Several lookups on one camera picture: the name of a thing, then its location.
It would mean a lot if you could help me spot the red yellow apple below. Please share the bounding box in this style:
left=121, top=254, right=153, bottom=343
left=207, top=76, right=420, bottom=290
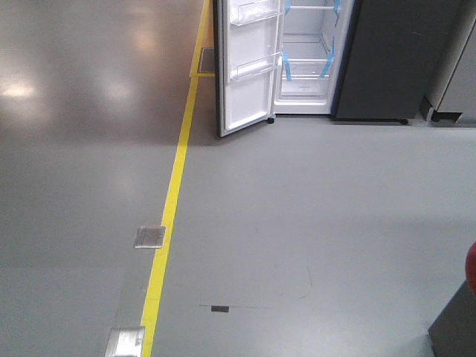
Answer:
left=465, top=242, right=476, bottom=295

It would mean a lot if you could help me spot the white fridge door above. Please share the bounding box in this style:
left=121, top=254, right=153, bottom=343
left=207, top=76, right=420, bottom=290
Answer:
left=212, top=1, right=285, bottom=138

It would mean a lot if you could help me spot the white fridge interior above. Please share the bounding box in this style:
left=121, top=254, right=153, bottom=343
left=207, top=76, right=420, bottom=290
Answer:
left=274, top=1, right=356, bottom=115

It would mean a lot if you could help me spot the silver floor socket plate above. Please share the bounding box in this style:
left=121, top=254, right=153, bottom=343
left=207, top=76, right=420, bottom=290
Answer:
left=104, top=327, right=146, bottom=357
left=133, top=226, right=166, bottom=249

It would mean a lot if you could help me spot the clear crisper drawer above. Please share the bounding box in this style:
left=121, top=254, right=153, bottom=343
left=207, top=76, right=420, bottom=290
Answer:
left=280, top=59, right=329, bottom=99

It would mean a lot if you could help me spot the clear lower door bin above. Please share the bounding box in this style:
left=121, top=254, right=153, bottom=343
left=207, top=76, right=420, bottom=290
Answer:
left=231, top=52, right=280, bottom=82

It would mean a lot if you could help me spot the clear door bin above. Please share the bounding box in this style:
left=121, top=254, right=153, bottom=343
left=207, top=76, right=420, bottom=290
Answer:
left=228, top=0, right=281, bottom=26
left=231, top=52, right=280, bottom=82

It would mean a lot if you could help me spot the blue tape strip lower left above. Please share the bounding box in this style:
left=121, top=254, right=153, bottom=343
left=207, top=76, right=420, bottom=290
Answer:
left=282, top=51, right=292, bottom=81

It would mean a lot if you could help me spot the blue tape strip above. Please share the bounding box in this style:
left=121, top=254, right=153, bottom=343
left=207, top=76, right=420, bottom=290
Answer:
left=282, top=51, right=292, bottom=81
left=320, top=38, right=335, bottom=78

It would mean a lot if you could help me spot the black tape floor mark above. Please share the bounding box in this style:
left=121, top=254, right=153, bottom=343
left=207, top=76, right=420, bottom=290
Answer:
left=210, top=306, right=230, bottom=313

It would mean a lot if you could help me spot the blue tape strip lower right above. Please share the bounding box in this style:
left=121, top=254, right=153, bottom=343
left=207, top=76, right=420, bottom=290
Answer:
left=320, top=38, right=335, bottom=78

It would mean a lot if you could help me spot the yellow floor tape line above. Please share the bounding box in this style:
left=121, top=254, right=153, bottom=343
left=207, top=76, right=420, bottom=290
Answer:
left=141, top=1, right=212, bottom=356

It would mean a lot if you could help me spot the clear middle door bin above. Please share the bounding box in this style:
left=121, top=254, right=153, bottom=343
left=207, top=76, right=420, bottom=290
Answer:
left=228, top=0, right=281, bottom=26

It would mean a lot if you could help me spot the grey kitchen island cabinet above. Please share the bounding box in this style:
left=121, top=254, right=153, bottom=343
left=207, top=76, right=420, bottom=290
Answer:
left=428, top=281, right=475, bottom=356

